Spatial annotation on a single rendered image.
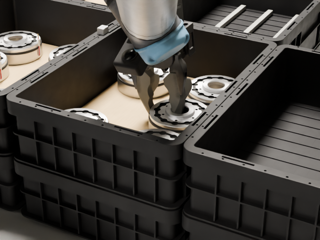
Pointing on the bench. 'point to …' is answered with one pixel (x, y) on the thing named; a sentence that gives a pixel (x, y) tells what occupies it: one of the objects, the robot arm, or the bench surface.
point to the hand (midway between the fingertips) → (162, 113)
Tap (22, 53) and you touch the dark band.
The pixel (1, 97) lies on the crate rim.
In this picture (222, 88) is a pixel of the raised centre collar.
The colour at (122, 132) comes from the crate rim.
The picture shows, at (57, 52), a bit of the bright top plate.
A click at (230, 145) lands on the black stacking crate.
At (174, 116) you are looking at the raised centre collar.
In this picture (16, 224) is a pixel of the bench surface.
